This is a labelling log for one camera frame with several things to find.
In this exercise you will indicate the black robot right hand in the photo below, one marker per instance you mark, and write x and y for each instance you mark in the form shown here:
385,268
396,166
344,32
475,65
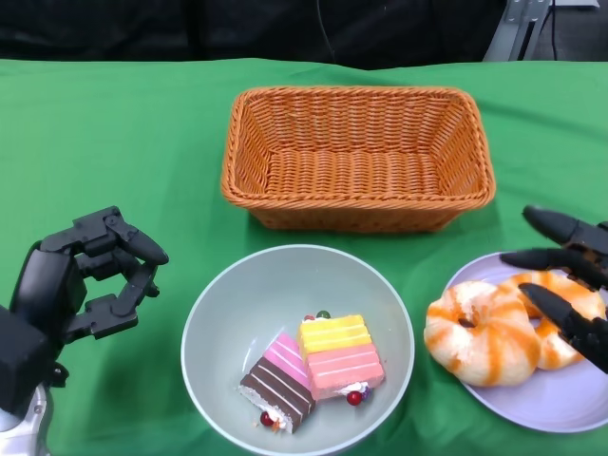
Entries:
575,318

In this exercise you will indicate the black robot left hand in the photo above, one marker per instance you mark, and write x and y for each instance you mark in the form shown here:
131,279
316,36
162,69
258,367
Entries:
43,280

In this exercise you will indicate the oblong orange striped bread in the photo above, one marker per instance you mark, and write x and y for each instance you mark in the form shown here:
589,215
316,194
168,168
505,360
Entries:
553,349

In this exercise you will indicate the grey round bowl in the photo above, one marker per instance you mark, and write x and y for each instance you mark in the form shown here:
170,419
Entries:
237,304

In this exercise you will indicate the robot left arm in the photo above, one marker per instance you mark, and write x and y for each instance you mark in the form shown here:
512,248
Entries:
21,361

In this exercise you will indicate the lavender round plate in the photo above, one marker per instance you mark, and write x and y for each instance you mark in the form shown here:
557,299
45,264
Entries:
537,404

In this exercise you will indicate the yellow cake slice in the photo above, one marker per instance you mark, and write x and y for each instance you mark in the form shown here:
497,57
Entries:
335,332

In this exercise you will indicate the pink and brown cake slice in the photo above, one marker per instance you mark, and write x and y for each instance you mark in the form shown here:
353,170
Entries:
280,375

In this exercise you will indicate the orange wicker basket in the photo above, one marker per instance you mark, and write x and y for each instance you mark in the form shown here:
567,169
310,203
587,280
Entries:
351,180

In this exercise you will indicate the green tablecloth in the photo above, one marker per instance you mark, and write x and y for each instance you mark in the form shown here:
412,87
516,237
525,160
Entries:
119,142

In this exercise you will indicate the grey metal stand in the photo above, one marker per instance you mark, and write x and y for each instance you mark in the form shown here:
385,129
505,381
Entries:
510,33

